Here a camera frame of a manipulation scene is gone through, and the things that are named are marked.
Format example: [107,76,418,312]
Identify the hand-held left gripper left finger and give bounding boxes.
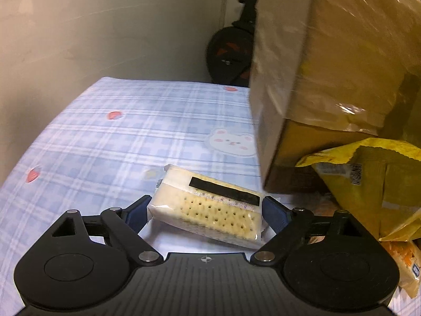
[51,195,164,267]

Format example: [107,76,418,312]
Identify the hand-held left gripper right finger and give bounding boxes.
[250,196,366,267]

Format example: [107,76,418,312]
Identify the clear-wrapped cracker packet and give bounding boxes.
[146,164,268,250]

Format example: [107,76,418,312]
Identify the brown cardboard box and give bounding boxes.
[248,0,421,195]

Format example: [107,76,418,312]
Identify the blue plaid cloth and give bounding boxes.
[0,77,421,316]

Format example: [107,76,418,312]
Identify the yellow snack bag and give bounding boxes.
[295,137,421,242]

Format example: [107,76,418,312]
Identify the white and orange snack packet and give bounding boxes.
[378,239,421,298]

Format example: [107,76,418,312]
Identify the black exercise bike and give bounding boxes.
[206,0,260,88]

